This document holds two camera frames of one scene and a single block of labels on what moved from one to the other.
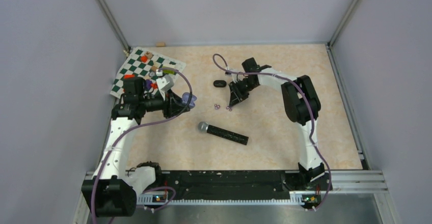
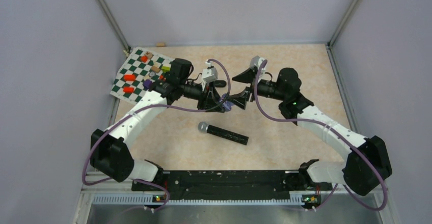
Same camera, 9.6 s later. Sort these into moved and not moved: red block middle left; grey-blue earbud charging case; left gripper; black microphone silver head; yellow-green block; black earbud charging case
Moved: grey-blue earbud charging case; left gripper
Not moved: red block middle left; black earbud charging case; yellow-green block; black microphone silver head
